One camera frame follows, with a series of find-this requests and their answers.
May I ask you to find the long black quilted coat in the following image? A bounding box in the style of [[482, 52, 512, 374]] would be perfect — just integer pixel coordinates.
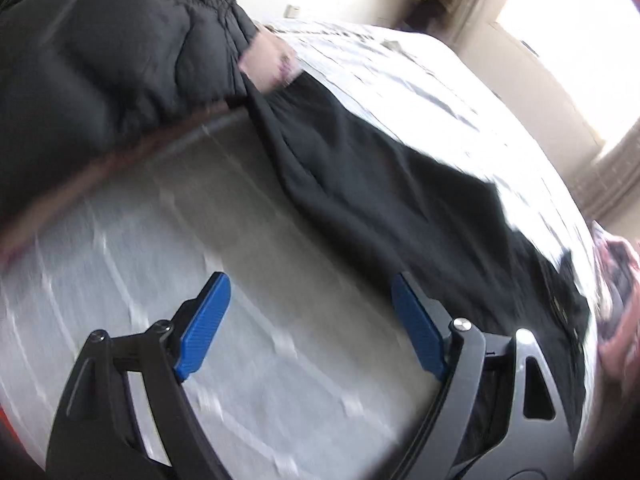
[[244, 75, 589, 434]]

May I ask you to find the folded pink grey duvet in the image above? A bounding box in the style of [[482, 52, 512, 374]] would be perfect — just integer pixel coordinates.
[[591, 222, 639, 392]]

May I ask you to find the right grey curtain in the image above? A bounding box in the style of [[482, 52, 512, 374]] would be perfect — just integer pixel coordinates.
[[568, 122, 639, 221]]

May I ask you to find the bright bedroom window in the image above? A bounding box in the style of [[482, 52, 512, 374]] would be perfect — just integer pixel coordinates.
[[497, 0, 639, 148]]

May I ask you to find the grey quilted bedspread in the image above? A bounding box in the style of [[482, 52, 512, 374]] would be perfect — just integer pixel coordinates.
[[1, 20, 597, 479]]

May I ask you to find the black puffer jacket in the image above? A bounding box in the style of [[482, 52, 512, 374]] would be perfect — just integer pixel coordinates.
[[1, 0, 257, 221]]

